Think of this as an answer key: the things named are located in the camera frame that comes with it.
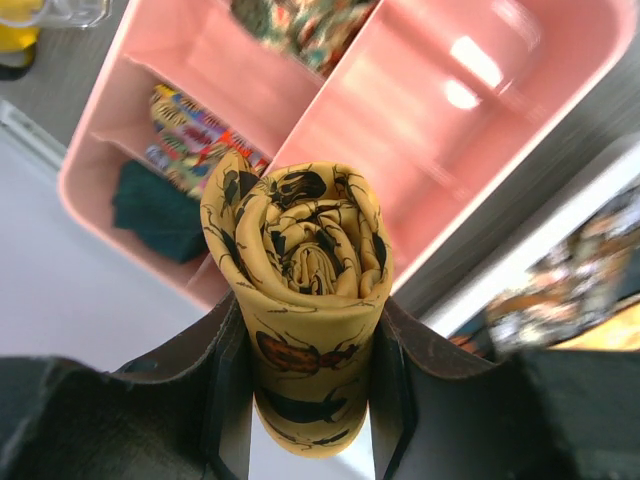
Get pink compartment organizer tray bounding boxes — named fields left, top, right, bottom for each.
left=59, top=1, right=637, bottom=308

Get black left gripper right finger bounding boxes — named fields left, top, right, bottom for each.
left=369, top=301, right=639, bottom=479

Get dark green rolled tie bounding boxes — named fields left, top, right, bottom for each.
left=112, top=160, right=207, bottom=264

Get colourful rolled tie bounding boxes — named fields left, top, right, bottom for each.
left=145, top=84, right=271, bottom=199

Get clear plastic cup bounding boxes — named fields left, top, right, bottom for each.
left=39, top=0, right=111, bottom=29

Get white perforated plastic basket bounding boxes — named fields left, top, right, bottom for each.
left=420, top=133, right=639, bottom=337

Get yellow beetle print tie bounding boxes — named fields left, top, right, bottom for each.
left=201, top=153, right=394, bottom=458

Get dark patterned rolled tie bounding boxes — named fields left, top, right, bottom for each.
left=230, top=0, right=377, bottom=78

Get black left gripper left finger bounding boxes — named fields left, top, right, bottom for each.
left=1, top=294, right=253, bottom=479

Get brown white patterned tie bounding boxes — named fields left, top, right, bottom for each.
left=449, top=185, right=639, bottom=361

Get yellow mug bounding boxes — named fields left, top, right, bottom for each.
left=1, top=24, right=40, bottom=81

